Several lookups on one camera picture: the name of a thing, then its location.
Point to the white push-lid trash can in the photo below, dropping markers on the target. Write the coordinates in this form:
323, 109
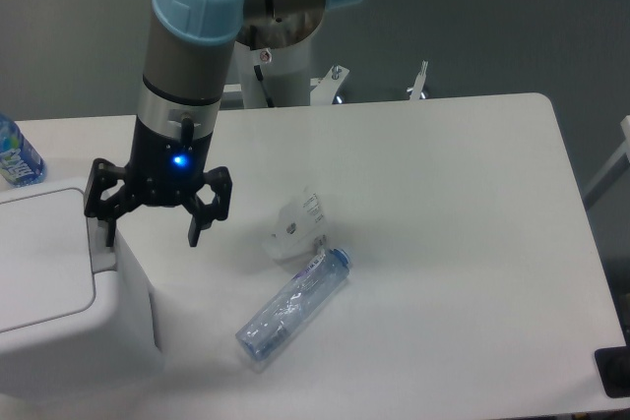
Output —
77, 315

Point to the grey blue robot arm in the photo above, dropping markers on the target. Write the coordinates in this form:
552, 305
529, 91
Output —
192, 44

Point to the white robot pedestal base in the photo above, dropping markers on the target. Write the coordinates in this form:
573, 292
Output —
273, 60

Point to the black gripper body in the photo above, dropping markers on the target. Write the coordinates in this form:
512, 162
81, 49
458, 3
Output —
162, 172

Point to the black clamp at table corner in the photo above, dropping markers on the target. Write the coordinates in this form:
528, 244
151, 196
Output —
613, 368

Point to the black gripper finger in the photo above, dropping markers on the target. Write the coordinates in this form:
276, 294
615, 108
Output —
110, 193
203, 215

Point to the white frame at right edge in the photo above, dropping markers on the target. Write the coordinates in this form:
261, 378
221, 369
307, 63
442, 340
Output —
613, 168

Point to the blue labelled water bottle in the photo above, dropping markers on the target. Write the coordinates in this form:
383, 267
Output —
21, 164

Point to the crumpled white paper packet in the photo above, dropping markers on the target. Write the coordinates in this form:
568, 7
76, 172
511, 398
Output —
300, 230

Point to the clear empty plastic bottle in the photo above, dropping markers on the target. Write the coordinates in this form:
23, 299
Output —
294, 304

